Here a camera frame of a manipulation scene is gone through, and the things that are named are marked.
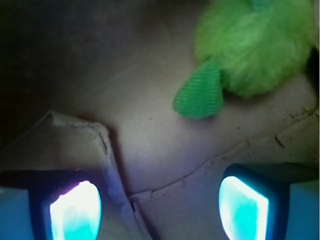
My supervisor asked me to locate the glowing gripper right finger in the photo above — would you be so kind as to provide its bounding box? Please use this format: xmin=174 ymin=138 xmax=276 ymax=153
xmin=218 ymin=163 xmax=320 ymax=240

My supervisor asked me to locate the brown paper bag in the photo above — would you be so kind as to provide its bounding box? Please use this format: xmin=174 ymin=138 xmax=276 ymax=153
xmin=0 ymin=0 xmax=319 ymax=240

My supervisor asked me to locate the green plush animal toy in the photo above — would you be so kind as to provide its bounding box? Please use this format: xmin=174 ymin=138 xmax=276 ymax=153
xmin=172 ymin=0 xmax=315 ymax=119

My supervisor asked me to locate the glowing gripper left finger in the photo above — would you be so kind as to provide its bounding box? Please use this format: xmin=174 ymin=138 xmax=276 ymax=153
xmin=0 ymin=170 xmax=102 ymax=240

